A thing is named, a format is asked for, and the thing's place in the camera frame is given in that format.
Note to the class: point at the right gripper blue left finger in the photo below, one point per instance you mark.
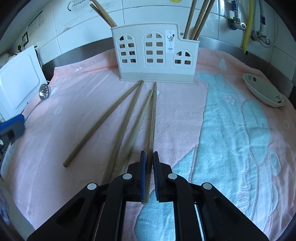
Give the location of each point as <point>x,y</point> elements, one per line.
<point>96,212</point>

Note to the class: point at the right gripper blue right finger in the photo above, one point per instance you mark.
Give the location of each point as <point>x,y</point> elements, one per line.
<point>201,212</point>

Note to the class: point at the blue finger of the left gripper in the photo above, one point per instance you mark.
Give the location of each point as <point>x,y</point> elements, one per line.
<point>10,133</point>
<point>9,122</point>

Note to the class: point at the wooden chopstick seven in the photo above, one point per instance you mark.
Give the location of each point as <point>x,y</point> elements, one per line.
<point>148,167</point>

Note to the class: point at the wooden chopstick six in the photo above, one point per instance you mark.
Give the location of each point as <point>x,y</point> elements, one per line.
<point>134,133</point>

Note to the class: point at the wooden chopstick five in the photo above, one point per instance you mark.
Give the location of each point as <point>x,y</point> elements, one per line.
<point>119,139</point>

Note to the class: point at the wooden chopstick one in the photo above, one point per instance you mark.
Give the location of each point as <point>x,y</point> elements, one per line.
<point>104,15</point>

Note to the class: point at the wooden chopstick three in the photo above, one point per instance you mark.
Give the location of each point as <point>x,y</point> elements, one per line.
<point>98,6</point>

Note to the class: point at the wooden chopstick ten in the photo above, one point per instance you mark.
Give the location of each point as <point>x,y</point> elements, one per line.
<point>199,19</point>

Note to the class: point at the wooden chopstick eight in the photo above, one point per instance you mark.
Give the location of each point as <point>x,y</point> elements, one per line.
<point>189,20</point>

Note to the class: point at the wooden chopstick nine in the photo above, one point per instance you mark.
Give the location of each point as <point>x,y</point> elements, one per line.
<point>203,21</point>

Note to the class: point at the pink towel with blue print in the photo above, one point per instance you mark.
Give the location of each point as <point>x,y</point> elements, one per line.
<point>213,130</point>

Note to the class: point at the white ceramic dish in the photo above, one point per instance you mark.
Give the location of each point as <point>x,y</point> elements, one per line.
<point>263,90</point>

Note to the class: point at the white plastic utensil holder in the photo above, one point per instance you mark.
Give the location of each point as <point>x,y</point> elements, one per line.
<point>154,52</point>

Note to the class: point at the chrome water valve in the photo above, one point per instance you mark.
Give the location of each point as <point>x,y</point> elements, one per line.
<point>260,37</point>

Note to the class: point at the red water valve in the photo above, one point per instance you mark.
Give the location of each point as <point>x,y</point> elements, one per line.
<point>236,24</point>

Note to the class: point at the wall power socket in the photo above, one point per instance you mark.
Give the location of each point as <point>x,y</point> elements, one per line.
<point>25,39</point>

